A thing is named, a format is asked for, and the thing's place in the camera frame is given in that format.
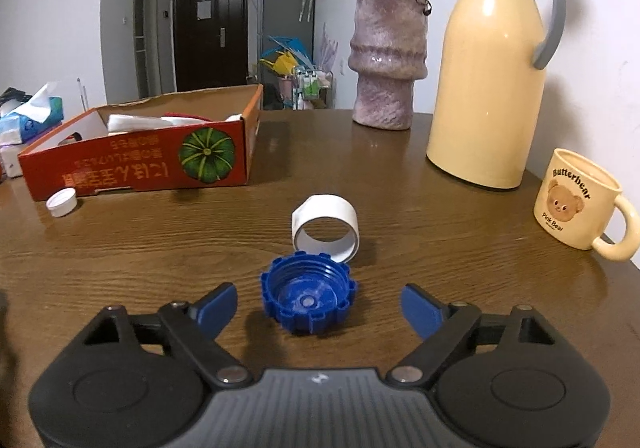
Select purple wall sticker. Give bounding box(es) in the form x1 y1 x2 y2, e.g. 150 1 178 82
320 23 341 74

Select purple tissue pack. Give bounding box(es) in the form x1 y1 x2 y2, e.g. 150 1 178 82
0 143 26 179

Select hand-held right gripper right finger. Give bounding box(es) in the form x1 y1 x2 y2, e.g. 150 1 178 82
385 283 557 386

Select blue and yellow bags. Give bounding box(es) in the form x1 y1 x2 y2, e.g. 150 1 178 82
259 34 313 76

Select dark entrance door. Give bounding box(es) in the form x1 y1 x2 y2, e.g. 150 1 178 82
172 0 251 93

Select yellow bear mug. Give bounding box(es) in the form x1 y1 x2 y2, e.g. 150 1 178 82
532 147 640 261

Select white plastic container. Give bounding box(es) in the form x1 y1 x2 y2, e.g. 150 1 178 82
106 113 173 135

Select red cardboard box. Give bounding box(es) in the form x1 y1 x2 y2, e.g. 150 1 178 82
17 83 264 202

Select yellow thermos jug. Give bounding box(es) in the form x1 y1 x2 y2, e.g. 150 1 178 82
426 0 567 190

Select white trolley with bottles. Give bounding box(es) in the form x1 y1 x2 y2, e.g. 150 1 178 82
290 66 335 110

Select blue ridged cap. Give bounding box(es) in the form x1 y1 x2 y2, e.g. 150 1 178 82
260 251 360 336

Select white bottle cap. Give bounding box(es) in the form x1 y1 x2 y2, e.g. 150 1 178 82
46 188 78 218

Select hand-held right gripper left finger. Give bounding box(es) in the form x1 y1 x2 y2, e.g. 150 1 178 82
82 282 253 386

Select blue tissue pack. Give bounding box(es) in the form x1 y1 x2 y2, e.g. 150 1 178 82
0 82 65 145

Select grey interior door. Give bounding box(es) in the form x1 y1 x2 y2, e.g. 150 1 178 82
132 0 161 99

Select white tape ring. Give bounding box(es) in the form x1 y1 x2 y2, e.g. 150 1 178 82
291 195 361 264

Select pink ceramic vase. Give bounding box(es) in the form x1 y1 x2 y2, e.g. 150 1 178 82
348 0 431 130

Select grey refrigerator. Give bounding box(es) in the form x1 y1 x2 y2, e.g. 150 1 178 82
257 0 317 79

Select black bag on floor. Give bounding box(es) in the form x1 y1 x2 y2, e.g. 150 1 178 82
262 83 286 112

